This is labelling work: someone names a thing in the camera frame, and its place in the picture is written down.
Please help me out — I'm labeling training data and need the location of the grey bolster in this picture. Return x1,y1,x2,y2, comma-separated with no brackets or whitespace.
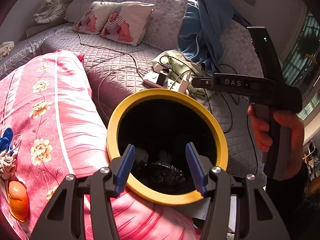
26,22,73,39

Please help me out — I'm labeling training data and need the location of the black cable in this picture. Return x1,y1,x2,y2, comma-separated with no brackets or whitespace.
214,64,260,177

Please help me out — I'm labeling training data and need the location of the grey cable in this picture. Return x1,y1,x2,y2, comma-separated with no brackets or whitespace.
78,29,149,75

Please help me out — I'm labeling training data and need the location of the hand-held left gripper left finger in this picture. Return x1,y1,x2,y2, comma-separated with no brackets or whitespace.
30,144,136,240

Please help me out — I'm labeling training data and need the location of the grey lace cushion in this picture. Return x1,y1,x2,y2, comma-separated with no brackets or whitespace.
64,0,100,23

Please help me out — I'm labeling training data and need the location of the orange with peel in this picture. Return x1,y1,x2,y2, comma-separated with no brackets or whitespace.
8,181,29,223

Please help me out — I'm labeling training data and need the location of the patterned glass door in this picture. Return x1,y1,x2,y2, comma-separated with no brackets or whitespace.
282,9,320,87

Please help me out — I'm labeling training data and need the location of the black plastic bag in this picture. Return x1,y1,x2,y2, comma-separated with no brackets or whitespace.
136,162,186,191

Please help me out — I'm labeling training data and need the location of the white charger plug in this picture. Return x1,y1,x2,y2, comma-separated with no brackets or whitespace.
178,73,192,88

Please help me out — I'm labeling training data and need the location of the white power strip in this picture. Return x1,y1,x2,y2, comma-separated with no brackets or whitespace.
143,72,191,93

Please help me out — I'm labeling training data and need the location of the long blue curtain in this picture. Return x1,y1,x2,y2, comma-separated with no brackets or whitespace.
192,0,248,76

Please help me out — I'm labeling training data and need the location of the white tiger plush toy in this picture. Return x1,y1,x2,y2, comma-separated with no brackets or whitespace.
32,0,69,25

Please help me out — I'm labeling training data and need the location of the blue plastic bag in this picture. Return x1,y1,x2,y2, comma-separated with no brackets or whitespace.
0,128,14,151

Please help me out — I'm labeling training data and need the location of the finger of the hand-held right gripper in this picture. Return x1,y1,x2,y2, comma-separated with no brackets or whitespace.
192,77,213,90

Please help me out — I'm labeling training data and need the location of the cream crumpled cloth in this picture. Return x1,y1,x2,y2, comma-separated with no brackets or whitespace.
0,41,15,59

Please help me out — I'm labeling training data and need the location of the black power adapter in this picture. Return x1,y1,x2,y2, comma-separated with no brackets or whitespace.
157,66,173,86

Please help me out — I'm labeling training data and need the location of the baby print pillow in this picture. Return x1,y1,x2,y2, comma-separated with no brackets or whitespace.
73,1,118,35
100,2,156,47

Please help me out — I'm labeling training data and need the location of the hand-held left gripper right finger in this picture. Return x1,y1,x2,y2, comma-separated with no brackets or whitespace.
185,142,290,240

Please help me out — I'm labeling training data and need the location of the person's right forearm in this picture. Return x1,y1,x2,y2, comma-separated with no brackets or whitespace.
265,160,316,240

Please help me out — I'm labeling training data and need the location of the grey quilted sofa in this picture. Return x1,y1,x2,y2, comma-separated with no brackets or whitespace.
0,0,283,183

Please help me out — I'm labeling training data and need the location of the person's right hand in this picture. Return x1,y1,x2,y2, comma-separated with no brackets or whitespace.
248,105,304,180

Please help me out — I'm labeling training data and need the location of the yellow-rimmed trash bin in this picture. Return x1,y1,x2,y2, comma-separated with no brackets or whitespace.
106,88,237,220

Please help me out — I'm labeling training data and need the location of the pink floral blanket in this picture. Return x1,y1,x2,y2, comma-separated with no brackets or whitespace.
0,49,200,240

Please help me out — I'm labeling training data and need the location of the green cloth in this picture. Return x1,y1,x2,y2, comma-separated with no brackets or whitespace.
152,50,216,98

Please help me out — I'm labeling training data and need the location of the white patterned cloth pouch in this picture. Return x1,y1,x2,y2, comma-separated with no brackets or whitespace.
0,133,23,179

